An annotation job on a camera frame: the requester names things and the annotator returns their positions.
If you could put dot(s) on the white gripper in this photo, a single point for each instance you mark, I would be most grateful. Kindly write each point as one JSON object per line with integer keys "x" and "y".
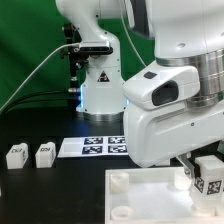
{"x": 158, "y": 135}

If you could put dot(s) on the white square tabletop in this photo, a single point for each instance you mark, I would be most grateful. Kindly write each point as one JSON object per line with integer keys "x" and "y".
{"x": 153, "y": 196}

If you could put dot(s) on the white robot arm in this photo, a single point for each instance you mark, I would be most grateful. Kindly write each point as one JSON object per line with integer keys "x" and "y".
{"x": 189, "y": 55}

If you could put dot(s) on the white sheet with tags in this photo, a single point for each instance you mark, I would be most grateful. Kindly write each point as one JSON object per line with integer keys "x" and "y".
{"x": 93, "y": 146}

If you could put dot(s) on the grey camera on stand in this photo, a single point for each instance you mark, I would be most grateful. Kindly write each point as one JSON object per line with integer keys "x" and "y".
{"x": 95, "y": 47}

